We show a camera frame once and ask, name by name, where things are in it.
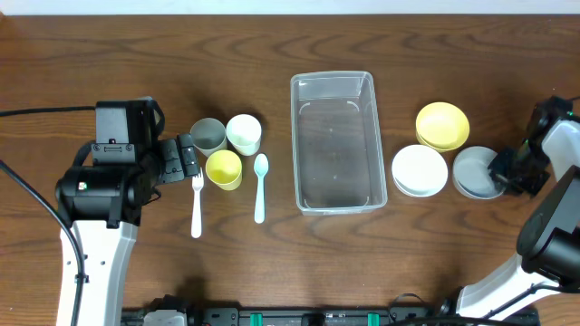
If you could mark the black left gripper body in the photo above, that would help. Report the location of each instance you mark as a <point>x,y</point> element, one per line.
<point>170,162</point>

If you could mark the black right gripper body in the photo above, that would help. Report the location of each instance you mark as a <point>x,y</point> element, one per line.
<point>528,172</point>

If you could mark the grey plastic cup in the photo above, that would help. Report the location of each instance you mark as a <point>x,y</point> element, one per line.
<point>209,135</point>

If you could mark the grey plastic bowl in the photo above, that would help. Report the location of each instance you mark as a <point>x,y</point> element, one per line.
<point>470,174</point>

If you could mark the yellow plastic cup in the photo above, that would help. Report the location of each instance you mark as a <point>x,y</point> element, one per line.
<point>224,169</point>

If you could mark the white plastic cup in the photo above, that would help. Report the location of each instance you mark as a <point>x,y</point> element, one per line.
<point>244,133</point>

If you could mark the yellow plastic bowl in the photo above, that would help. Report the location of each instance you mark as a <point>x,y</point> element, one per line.
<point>442,126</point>

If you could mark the white plastic bowl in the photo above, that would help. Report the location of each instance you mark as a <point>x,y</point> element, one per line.
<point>419,171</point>

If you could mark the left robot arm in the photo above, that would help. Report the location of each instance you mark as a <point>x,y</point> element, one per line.
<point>101,208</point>

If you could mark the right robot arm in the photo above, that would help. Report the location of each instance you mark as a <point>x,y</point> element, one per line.
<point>546,261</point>

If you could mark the clear plastic container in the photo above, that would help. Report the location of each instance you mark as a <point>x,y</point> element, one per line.
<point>337,144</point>

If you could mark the white plastic fork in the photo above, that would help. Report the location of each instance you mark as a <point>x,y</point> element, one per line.
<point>197,183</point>

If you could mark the light teal plastic spoon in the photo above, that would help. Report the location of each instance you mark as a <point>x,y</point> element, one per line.
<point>261,168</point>

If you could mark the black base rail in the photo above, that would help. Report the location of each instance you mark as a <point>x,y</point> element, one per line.
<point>171,310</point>

